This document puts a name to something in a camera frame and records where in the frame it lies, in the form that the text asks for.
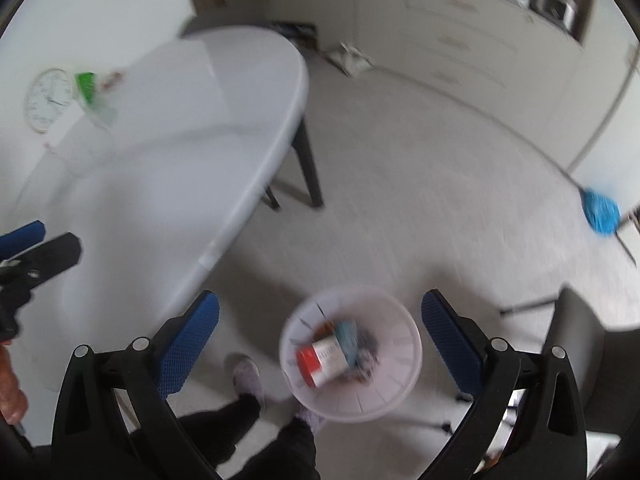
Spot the white plastic wastebasket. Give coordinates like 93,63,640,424
279,285,423,423

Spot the dark grey chair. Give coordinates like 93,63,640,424
500,285,640,433

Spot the white printed paper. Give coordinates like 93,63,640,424
350,330,383,381

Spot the white card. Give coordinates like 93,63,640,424
50,100,108,156

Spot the white round wall clock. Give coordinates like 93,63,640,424
25,67,78,133

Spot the blue plastic bag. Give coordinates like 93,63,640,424
580,187,622,236

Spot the green plastic bag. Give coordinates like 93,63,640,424
74,72,101,108

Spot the white printed bag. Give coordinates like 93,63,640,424
325,42,373,76

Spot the long red and white box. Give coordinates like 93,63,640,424
295,335,351,388

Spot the silver microwave oven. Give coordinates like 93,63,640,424
535,0,581,36

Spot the person's leg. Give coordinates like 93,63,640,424
177,392,261,480
220,417,321,480

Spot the person's left hand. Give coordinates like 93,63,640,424
0,345,28,423

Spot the grey left shoe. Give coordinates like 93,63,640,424
225,354,267,408

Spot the grey right shoe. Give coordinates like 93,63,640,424
295,405,326,433

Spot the grey shoe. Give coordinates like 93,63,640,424
295,405,326,433
225,354,267,408

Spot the person's right leg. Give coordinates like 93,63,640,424
220,417,321,480

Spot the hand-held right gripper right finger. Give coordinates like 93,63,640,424
421,288,588,480

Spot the blue face mask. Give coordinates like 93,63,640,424
335,321,363,368

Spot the person's left leg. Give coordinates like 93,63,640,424
177,392,261,480

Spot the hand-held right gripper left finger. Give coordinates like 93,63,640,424
50,290,221,480

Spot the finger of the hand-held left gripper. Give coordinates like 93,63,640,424
0,220,47,261
0,232,82,306

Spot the beige drawer cabinet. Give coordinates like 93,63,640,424
357,0,640,171

